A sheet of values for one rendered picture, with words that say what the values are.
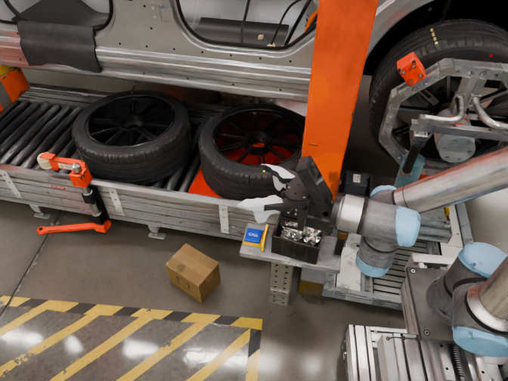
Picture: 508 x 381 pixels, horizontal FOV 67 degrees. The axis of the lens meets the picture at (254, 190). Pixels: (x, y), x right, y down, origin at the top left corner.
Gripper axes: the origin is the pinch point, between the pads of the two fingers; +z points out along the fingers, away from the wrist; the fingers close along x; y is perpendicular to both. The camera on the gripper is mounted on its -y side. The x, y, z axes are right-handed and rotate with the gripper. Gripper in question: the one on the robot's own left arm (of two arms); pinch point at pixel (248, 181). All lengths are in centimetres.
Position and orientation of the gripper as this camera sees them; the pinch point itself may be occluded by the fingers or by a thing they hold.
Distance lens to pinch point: 83.1
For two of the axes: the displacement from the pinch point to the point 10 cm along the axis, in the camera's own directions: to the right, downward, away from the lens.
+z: -9.4, -2.3, 2.4
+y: -0.3, 7.8, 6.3
